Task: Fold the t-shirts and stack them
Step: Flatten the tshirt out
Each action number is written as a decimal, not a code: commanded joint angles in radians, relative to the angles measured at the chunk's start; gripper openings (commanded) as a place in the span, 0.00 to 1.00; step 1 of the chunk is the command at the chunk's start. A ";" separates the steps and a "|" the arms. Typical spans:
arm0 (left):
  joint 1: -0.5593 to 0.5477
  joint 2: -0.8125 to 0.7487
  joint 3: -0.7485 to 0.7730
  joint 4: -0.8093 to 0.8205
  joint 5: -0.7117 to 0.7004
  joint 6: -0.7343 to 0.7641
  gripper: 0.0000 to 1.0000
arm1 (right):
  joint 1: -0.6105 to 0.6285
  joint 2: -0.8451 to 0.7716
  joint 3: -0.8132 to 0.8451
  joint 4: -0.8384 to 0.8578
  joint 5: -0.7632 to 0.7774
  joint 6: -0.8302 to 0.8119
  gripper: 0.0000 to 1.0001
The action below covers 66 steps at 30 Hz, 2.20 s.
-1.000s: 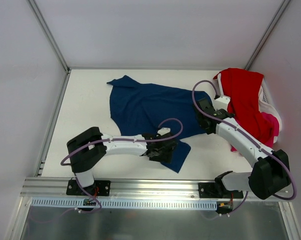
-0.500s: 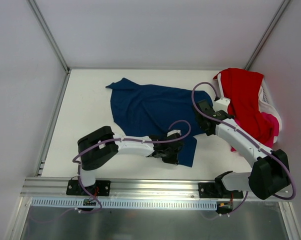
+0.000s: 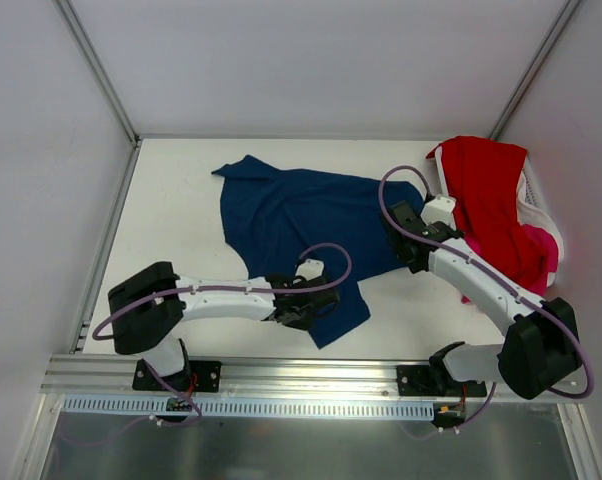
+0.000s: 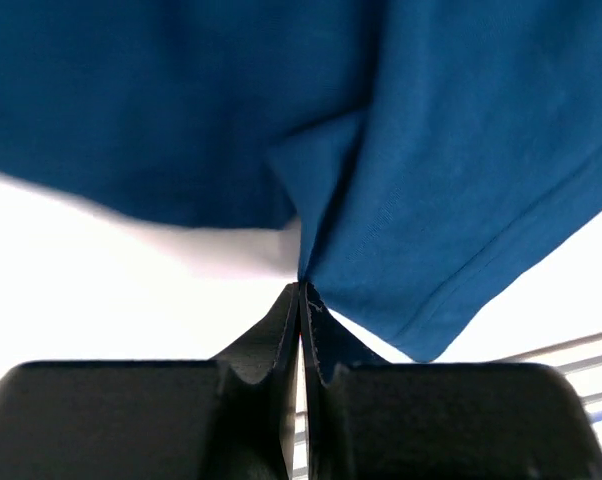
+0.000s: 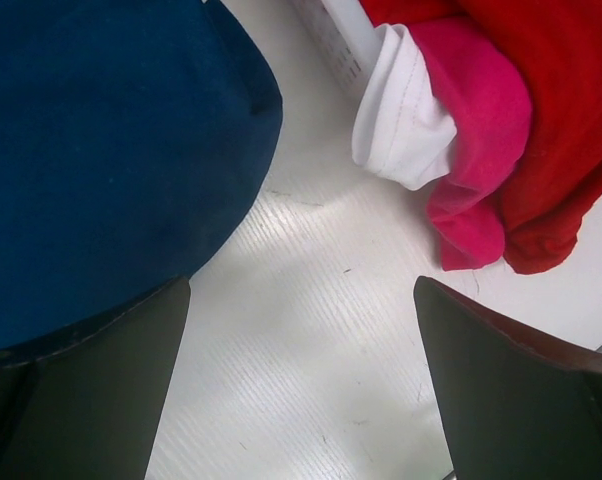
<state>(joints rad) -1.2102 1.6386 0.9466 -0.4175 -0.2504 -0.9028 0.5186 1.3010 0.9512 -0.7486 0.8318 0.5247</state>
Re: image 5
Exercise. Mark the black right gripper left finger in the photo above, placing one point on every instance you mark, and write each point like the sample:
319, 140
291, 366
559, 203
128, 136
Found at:
85, 401

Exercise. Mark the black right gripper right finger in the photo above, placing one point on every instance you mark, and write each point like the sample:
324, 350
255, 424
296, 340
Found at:
515, 402

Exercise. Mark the blue t shirt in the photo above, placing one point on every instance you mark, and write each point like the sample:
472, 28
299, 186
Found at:
134, 139

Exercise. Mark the white t shirt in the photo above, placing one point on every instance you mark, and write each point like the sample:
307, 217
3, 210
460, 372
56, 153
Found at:
402, 132

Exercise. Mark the pink t shirt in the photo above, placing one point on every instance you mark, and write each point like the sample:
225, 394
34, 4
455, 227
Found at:
492, 110

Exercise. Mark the red t shirt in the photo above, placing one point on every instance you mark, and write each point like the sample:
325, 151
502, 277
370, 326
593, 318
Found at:
557, 47

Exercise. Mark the white laundry basket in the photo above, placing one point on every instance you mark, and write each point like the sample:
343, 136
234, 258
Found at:
346, 38

